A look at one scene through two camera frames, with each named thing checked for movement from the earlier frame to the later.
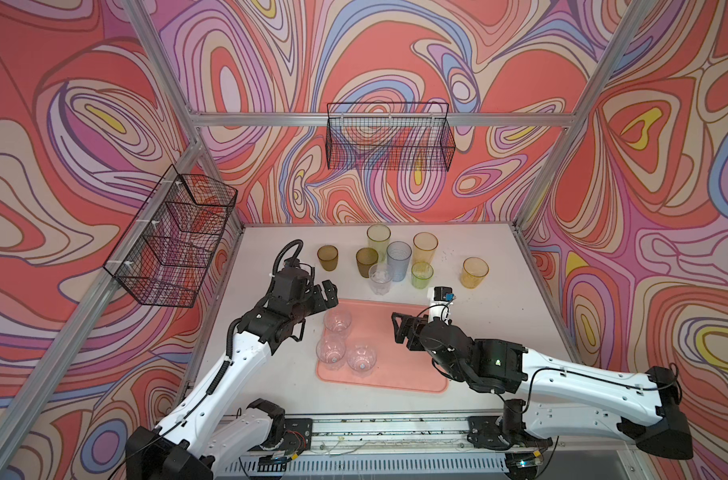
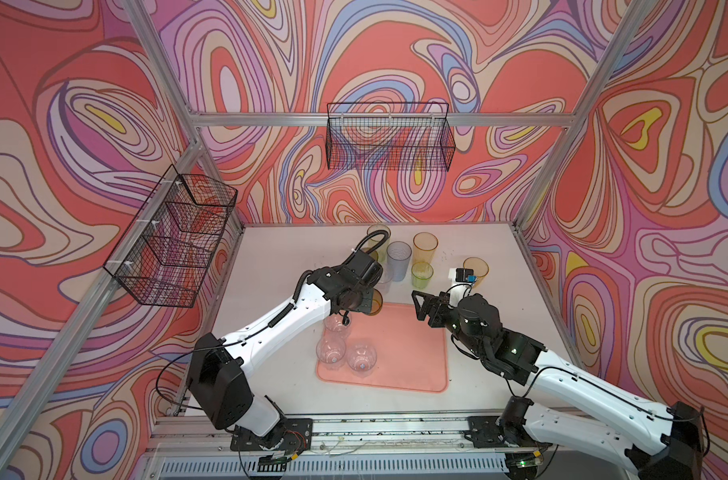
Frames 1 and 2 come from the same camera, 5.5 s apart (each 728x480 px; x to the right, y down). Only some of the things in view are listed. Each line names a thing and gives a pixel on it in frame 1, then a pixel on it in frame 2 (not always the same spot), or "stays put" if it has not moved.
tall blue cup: [399, 254] stays put
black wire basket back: [393, 136] stays put
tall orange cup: [424, 246] stays put
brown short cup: [328, 257] -> [376, 302]
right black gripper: [417, 324] -> [440, 301]
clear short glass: [330, 350] stays put
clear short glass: [337, 320] stays put
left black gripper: [330, 294] -> [367, 304]
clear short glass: [361, 359] stays put
